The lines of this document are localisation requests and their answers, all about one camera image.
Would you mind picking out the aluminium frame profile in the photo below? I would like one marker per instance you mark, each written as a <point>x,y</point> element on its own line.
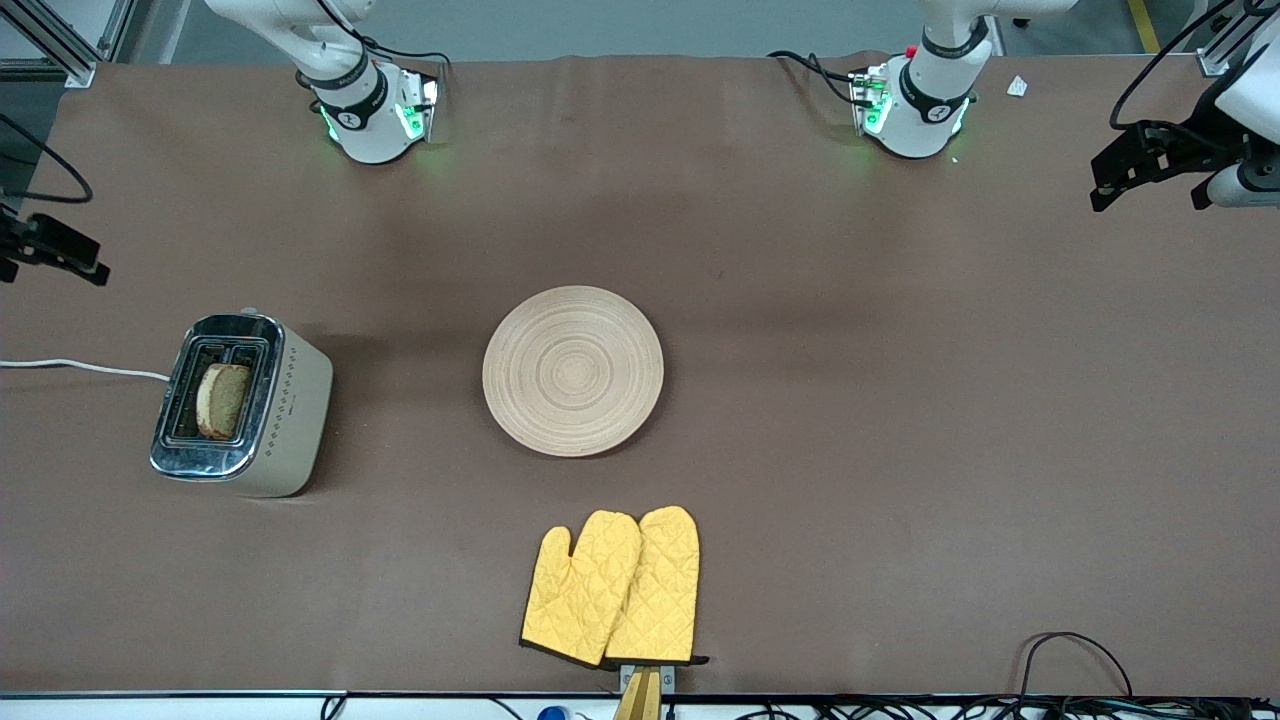
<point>1216,65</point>
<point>78,72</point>

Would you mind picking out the cream and chrome toaster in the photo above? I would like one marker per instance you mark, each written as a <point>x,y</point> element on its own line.
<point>290,420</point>

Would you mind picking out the yellow quilted oven mitt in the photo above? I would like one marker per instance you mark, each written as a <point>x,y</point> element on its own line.
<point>665,590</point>
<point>580,590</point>

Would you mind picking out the small metal bracket plate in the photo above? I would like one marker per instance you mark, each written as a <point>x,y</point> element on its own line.
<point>668,678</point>

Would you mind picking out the slice of brown bread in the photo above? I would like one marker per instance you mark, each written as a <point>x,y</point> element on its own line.
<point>222,400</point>

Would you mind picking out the metal connector bracket green light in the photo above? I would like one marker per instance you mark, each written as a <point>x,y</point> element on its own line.
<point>425,105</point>
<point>868,100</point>

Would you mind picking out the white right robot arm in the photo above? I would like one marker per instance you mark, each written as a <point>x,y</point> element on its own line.
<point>370,130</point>

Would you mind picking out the brown table cover sheet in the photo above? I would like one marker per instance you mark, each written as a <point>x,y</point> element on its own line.
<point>640,200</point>

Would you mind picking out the round wooden plate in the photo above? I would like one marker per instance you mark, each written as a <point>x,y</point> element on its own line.
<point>575,370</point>

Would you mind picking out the small white paper scrap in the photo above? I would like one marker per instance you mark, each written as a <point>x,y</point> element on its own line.
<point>1017,86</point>

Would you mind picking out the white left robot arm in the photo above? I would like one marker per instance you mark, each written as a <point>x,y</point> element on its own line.
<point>925,120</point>

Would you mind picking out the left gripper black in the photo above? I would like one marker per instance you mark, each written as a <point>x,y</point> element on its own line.
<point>1193,142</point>

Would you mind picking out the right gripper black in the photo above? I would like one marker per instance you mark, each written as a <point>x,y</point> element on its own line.
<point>40,243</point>

